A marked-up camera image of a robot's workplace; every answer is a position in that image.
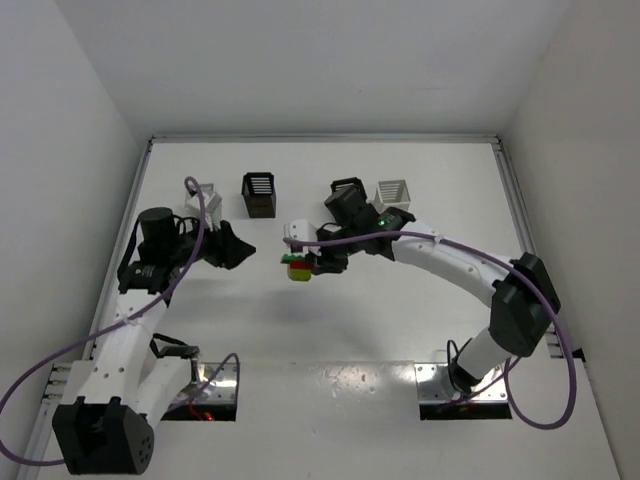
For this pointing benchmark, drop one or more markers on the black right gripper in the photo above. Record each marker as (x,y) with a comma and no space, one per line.
(324,253)

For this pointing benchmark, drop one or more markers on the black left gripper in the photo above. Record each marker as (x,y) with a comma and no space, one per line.
(220,245)

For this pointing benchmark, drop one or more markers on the green red brown lego stack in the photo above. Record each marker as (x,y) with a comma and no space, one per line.
(299,268)

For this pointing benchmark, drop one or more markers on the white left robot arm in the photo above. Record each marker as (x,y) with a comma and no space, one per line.
(109,429)

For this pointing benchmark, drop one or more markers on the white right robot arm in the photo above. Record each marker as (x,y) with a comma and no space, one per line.
(518,292)

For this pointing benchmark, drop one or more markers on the white slotted bin far left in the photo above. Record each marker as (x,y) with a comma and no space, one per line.
(194,202)

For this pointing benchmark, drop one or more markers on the white slotted bin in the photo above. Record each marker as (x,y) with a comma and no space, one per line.
(194,202)
(392,193)

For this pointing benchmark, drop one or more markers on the black slotted bin left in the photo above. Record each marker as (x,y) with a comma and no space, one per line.
(258,192)

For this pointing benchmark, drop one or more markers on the black slotted bin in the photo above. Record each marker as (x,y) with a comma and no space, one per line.
(258,192)
(346,183)

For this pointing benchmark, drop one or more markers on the black slotted bin right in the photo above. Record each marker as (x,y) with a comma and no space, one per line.
(346,183)

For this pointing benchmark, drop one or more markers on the white slotted bin far right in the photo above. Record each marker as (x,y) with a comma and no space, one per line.
(392,193)

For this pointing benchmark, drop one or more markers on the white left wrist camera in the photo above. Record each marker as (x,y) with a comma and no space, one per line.
(213,210)

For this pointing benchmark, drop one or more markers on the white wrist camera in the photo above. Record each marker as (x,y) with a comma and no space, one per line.
(297,235)
(213,210)

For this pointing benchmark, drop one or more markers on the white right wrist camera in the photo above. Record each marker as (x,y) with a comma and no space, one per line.
(297,235)

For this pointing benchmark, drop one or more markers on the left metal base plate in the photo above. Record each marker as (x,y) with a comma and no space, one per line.
(216,385)

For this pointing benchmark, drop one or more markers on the metal base plate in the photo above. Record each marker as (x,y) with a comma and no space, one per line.
(434,387)
(216,385)

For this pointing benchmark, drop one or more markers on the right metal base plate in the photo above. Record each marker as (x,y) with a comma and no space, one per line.
(434,387)

